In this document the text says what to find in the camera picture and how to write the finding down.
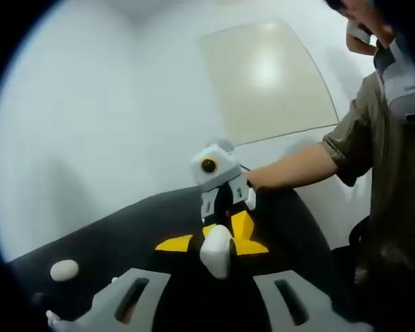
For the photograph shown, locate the grey chest-worn device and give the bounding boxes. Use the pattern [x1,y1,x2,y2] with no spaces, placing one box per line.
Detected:
[372,37,415,126]

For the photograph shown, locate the person's head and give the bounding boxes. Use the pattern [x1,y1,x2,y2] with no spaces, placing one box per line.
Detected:
[326,0,395,55]

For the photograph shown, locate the white rounded charging case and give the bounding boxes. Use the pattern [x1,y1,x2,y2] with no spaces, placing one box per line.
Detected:
[199,224,234,280]

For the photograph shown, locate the beige wall board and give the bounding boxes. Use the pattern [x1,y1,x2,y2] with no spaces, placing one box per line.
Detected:
[199,19,340,146]

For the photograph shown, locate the person in olive shirt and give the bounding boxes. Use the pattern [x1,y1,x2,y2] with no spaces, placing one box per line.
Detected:
[323,72,415,302]

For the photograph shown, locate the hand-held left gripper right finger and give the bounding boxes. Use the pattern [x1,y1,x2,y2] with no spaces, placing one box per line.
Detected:
[210,238,373,332]

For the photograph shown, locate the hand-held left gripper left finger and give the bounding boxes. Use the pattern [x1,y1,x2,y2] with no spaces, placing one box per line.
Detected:
[57,234,208,332]

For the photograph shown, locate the beige oval charging case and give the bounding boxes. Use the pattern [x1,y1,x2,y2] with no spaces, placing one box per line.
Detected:
[50,259,80,282]

